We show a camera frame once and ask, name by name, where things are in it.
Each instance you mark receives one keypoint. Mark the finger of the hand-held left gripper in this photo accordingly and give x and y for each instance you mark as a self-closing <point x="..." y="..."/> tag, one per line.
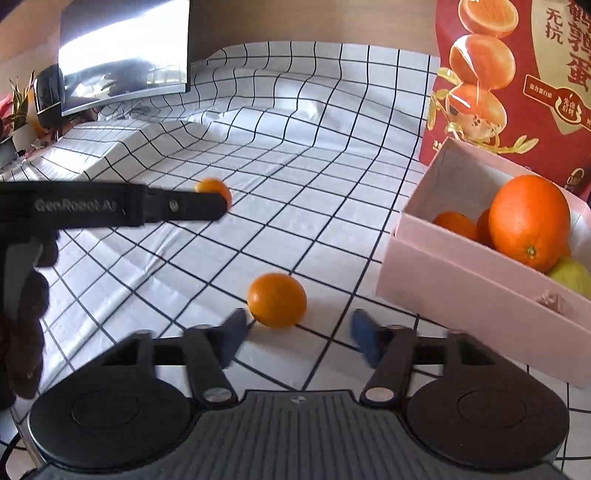
<point x="194" y="205"/>

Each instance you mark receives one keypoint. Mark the dark rounded object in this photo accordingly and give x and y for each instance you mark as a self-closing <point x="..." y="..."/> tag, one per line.
<point x="48" y="97"/>

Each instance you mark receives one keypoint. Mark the large green guava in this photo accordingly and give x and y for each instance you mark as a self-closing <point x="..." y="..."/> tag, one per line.
<point x="572" y="278"/>

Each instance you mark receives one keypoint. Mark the large orange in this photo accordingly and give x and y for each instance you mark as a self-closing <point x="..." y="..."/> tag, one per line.
<point x="531" y="221"/>

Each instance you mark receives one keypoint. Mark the person's left hand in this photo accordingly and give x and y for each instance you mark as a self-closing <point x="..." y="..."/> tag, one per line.
<point x="27" y="332"/>

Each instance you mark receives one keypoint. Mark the white checkered tablecloth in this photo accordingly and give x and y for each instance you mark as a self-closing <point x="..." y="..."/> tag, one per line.
<point x="300" y="161"/>

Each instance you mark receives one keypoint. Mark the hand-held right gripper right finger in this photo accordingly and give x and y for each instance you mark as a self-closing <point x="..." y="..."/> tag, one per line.
<point x="367" y="337"/>

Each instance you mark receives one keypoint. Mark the red snack bag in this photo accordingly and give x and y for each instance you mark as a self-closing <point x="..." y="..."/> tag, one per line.
<point x="521" y="120"/>

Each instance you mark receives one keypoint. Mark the small tangerine with stem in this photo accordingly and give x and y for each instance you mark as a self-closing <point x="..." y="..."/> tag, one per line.
<point x="212" y="185"/>

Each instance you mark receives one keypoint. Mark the small orange tangerine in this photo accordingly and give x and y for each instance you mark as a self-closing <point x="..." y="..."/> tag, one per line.
<point x="455" y="226"/>
<point x="277" y="300"/>
<point x="484" y="228"/>

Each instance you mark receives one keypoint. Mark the black monitor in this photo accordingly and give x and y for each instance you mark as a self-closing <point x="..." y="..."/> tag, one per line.
<point x="124" y="46"/>

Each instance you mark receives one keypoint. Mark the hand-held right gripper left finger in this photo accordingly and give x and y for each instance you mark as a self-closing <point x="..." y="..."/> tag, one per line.
<point x="233" y="337"/>

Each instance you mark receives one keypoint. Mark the pink cardboard box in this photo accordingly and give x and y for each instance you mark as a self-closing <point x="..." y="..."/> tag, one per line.
<point x="461" y="295"/>

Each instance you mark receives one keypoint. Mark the green potted plant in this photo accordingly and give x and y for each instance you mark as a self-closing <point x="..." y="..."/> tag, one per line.
<point x="21" y="99"/>

